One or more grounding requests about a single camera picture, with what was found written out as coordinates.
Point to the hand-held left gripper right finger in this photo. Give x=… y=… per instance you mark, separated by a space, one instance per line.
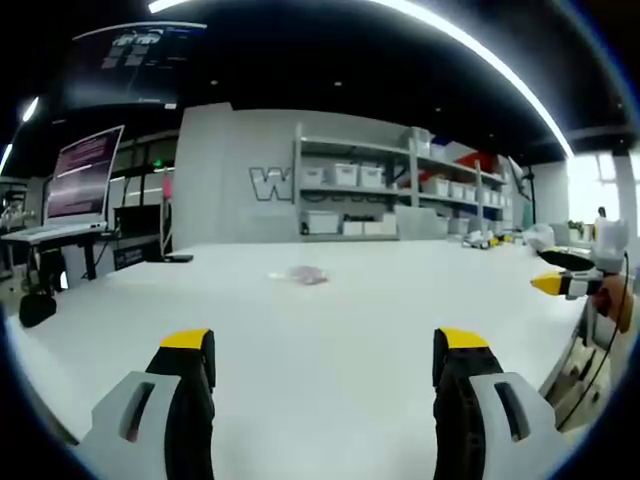
x=492 y=420

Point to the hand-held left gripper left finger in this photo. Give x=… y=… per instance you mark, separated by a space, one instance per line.
x=150 y=420

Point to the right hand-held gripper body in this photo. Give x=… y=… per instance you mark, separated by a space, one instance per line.
x=611 y=245

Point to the clear resealable bag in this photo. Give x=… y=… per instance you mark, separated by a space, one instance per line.
x=302 y=275

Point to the crumpled clear plastic bag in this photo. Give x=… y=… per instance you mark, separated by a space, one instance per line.
x=541 y=236

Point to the black bag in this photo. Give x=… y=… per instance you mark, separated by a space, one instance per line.
x=36 y=310

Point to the person's right hand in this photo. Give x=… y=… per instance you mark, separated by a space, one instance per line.
x=612 y=300

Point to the white and yellow tool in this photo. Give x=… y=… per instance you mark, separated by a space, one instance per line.
x=480 y=240

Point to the flat black device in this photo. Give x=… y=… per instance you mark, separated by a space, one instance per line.
x=179 y=258

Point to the grey metal shelf unit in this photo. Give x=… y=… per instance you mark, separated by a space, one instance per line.
x=400 y=185

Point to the long ceiling light strip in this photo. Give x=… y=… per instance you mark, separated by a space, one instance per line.
x=500 y=65

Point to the white standing desk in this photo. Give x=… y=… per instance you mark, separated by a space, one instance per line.
x=55 y=235

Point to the pink hanging item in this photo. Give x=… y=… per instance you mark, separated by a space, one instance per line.
x=168 y=187

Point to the group of white storage bins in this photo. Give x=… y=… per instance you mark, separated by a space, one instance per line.
x=347 y=175

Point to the large monitor screen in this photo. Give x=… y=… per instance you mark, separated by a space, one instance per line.
x=82 y=172

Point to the dark hanging poster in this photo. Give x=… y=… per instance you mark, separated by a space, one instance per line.
x=132 y=65

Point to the wall logo lettering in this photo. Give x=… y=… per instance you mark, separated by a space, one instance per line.
x=267 y=184

